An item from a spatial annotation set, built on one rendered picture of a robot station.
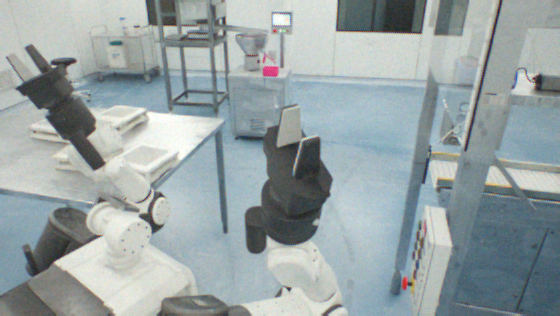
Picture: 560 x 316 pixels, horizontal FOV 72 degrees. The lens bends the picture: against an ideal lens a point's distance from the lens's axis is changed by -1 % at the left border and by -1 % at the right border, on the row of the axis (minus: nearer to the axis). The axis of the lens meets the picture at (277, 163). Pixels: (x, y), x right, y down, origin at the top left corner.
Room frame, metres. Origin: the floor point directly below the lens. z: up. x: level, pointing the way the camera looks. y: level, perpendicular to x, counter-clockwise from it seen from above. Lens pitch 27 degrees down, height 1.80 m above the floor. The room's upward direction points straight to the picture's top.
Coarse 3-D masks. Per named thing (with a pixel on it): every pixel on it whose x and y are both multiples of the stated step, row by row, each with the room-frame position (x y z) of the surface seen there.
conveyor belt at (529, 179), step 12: (432, 168) 1.65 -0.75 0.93; (444, 168) 1.64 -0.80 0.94; (456, 168) 1.64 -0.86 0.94; (492, 168) 1.64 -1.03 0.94; (432, 180) 1.56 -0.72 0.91; (492, 180) 1.52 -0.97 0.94; (504, 180) 1.52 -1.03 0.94; (516, 180) 1.52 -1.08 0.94; (528, 180) 1.52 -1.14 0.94; (540, 180) 1.52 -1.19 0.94; (552, 180) 1.52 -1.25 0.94; (492, 192) 1.43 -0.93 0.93
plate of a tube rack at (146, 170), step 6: (144, 144) 1.85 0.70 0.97; (168, 150) 1.77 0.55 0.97; (174, 150) 1.78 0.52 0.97; (162, 156) 1.71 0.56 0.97; (168, 156) 1.71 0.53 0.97; (174, 156) 1.74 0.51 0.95; (156, 162) 1.64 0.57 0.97; (162, 162) 1.65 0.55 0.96; (138, 168) 1.58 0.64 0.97; (144, 168) 1.58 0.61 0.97; (150, 168) 1.58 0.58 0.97; (156, 168) 1.61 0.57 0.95; (144, 174) 1.56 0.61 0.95
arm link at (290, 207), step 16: (272, 128) 0.48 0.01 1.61; (272, 144) 0.45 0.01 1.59; (288, 144) 0.46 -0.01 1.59; (272, 160) 0.43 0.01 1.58; (288, 160) 0.43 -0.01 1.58; (320, 160) 0.43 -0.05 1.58; (272, 176) 0.45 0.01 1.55; (288, 176) 0.40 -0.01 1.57; (320, 176) 0.41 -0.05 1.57; (272, 192) 0.45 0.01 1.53; (288, 192) 0.39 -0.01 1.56; (304, 192) 0.38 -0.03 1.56; (320, 192) 0.39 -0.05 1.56; (272, 208) 0.44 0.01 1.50; (288, 208) 0.41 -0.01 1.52; (304, 208) 0.41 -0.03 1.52; (320, 208) 0.44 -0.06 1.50; (272, 224) 0.44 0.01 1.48; (288, 224) 0.42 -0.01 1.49; (304, 224) 0.43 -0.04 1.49
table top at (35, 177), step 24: (0, 120) 2.41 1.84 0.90; (24, 120) 2.41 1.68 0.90; (168, 120) 2.40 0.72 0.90; (192, 120) 2.40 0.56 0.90; (216, 120) 2.40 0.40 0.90; (0, 144) 2.02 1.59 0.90; (24, 144) 2.02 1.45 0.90; (48, 144) 2.01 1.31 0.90; (168, 144) 2.01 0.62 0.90; (192, 144) 2.01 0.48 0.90; (0, 168) 1.72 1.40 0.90; (24, 168) 1.72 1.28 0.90; (48, 168) 1.72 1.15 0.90; (0, 192) 1.53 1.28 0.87; (24, 192) 1.49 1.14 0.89; (48, 192) 1.48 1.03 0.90; (72, 192) 1.48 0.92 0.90; (96, 192) 1.48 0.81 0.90
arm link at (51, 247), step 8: (48, 232) 0.67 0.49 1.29; (40, 240) 0.67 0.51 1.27; (48, 240) 0.66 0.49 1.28; (56, 240) 0.66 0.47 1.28; (64, 240) 0.66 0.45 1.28; (40, 248) 0.66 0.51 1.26; (48, 248) 0.65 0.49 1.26; (56, 248) 0.65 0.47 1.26; (64, 248) 0.66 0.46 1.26; (40, 256) 0.65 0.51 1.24; (48, 256) 0.65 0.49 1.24; (56, 256) 0.65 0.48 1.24; (40, 264) 0.64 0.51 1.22; (48, 264) 0.64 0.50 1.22; (40, 272) 0.64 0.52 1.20
